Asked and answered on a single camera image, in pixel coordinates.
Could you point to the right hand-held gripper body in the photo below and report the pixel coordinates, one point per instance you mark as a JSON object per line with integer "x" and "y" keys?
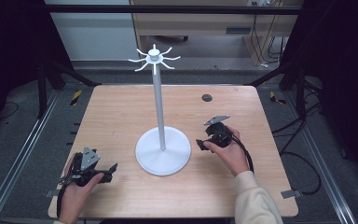
{"x": 220, "y": 135}

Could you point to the yellow black striped tape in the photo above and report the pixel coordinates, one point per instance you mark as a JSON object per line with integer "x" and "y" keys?
{"x": 76, "y": 97}

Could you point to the white cabinet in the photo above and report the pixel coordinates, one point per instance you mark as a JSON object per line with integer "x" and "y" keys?
{"x": 93, "y": 35}

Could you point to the dark round table grommet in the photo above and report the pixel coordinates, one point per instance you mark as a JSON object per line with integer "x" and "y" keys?
{"x": 207, "y": 98}

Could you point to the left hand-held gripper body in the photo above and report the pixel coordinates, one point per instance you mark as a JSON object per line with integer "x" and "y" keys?
{"x": 88, "y": 161}

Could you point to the aluminium floor rail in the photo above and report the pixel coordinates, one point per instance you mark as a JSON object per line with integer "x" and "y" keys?
{"x": 15, "y": 165}
{"x": 323, "y": 165}

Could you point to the black metal frame stand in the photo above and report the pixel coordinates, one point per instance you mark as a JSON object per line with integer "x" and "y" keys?
{"x": 42, "y": 93}
{"x": 300, "y": 90}

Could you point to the dark curtain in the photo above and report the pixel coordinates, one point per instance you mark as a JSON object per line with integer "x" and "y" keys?
{"x": 341, "y": 77}
{"x": 9, "y": 46}

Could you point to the grey metal table bracket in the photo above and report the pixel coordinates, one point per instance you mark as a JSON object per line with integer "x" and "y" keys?
{"x": 49, "y": 193}
{"x": 291, "y": 193}

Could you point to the white hook stand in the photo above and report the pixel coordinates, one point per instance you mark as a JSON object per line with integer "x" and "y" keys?
{"x": 159, "y": 102}

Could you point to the black horizontal frame bar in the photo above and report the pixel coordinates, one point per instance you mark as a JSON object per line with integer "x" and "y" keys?
{"x": 167, "y": 9}

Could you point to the light wooden desk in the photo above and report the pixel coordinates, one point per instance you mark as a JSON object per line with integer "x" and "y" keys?
{"x": 199, "y": 23}

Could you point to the person's left hand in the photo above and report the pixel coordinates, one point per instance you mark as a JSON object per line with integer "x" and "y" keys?
{"x": 74, "y": 199}

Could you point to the yellow clamp right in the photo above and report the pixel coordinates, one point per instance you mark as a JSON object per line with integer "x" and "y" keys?
{"x": 275, "y": 98}

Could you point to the person's right hand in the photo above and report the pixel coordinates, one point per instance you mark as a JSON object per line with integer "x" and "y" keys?
{"x": 230, "y": 157}

